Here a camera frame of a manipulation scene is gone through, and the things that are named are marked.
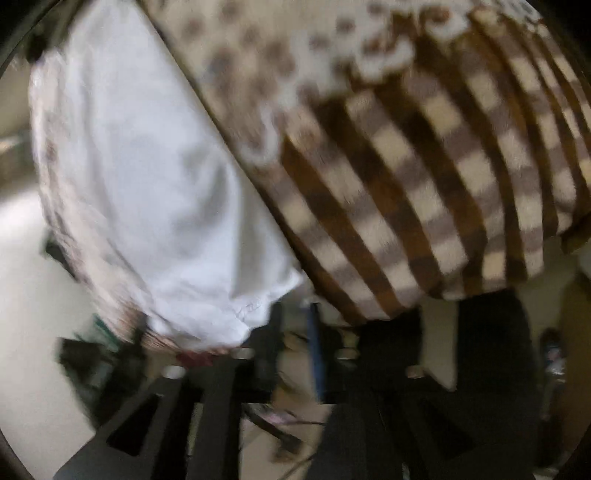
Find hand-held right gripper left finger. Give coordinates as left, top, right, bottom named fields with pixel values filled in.
left=54, top=301, right=286, bottom=480

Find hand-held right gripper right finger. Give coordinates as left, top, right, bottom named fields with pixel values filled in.
left=308, top=301, right=532, bottom=480

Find white garment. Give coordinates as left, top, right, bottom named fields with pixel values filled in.
left=30, top=0, right=305, bottom=352

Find red checked bed sheet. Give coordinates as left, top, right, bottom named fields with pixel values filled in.
left=143, top=332, right=232, bottom=367

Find person's black pants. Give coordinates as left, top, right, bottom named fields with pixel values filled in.
left=318, top=291, right=543, bottom=480

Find brown checked fleece cloth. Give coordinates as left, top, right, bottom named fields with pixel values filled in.
left=139, top=0, right=591, bottom=324

